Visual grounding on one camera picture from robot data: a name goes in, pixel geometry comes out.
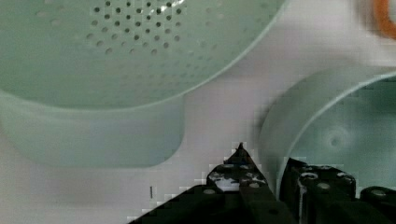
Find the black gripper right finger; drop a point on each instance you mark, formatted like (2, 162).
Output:
(322, 194)

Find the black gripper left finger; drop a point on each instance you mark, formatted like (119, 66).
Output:
(235, 192)

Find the mint green mug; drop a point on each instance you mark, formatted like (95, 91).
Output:
(342, 117)

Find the orange slice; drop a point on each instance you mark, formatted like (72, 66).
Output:
(377, 17)

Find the green perforated colander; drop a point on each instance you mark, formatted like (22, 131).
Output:
(101, 83)

